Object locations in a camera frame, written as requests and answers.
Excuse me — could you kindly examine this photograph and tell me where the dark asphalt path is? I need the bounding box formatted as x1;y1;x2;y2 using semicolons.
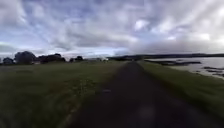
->
66;60;224;128

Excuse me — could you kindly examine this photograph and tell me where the dark mud bank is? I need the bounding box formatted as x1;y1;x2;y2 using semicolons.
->
144;59;202;66

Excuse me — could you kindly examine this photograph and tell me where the distant wooded shore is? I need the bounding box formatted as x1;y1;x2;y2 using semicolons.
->
107;53;224;62

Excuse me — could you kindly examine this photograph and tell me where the wide grass field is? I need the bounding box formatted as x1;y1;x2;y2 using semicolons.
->
0;60;129;128

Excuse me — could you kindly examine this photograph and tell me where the grass bank strip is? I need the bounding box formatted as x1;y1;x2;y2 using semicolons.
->
137;60;224;123

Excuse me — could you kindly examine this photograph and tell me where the row of dark trees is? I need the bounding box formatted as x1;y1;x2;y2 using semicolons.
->
0;50;84;66

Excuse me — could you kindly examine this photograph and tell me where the grey water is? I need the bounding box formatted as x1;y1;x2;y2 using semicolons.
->
148;56;224;80

